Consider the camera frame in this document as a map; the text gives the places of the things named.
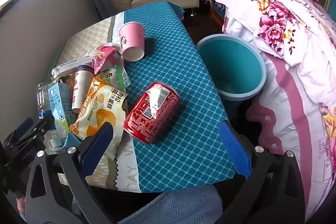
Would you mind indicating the person's left hand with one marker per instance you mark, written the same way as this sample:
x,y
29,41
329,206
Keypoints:
x,y
21,207

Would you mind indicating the red soda can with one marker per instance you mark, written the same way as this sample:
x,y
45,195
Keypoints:
x,y
152,113

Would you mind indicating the green snack packet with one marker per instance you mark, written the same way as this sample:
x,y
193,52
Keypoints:
x,y
115,77

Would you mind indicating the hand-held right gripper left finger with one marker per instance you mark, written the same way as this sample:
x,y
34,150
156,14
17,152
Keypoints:
x,y
97,148

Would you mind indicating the blue white milk carton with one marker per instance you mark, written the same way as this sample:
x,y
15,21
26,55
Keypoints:
x,y
59,106

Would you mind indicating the long white cardboard box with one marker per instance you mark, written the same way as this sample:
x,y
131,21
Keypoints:
x,y
68,66

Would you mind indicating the yellow snack packet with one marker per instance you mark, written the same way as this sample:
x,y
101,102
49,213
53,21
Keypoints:
x,y
102,108

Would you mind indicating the teal and beige tablecloth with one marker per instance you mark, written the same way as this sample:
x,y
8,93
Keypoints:
x,y
170,56

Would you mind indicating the pink snack wrapper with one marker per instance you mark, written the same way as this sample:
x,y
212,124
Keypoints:
x,y
107,56

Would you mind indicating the teal trash bin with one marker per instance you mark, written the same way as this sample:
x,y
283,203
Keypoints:
x,y
231,66

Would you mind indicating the clear plastic bottle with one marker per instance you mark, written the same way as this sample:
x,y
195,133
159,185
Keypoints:
x,y
40,98

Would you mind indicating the pink paper cup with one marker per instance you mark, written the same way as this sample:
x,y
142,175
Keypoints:
x,y
131,40

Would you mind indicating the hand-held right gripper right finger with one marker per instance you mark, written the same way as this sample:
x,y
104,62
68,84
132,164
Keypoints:
x,y
233,150

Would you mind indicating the pink white bed sheet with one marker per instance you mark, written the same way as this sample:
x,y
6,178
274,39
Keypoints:
x,y
288,113

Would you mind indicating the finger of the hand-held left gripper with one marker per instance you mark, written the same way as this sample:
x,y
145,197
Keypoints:
x,y
23,126
43,124

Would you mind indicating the blue bed frame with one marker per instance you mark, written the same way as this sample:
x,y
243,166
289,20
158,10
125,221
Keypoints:
x,y
216,12

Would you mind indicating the floral quilt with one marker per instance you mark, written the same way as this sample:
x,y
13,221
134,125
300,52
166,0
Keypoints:
x,y
275,16

